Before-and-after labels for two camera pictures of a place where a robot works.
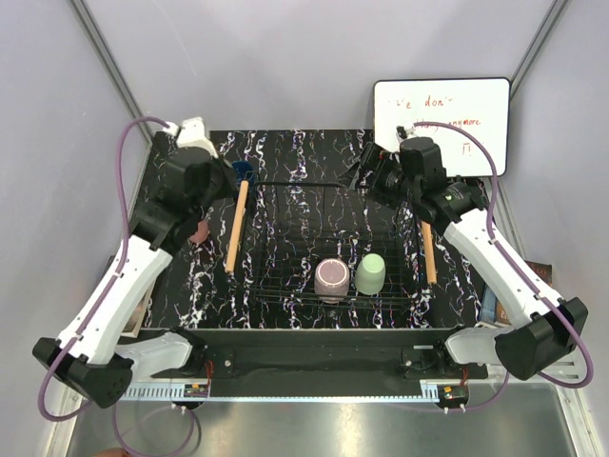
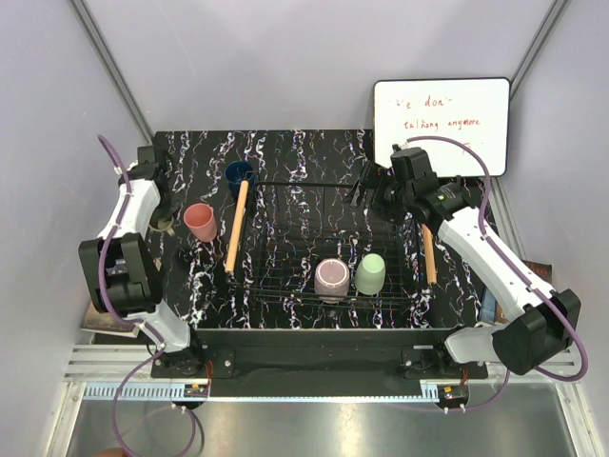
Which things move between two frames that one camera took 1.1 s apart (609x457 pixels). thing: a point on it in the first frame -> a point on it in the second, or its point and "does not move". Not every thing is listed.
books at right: (491, 310) does not move
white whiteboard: (467, 118) does not move
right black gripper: (377, 160) -> (376, 176)
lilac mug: (332, 280) does not move
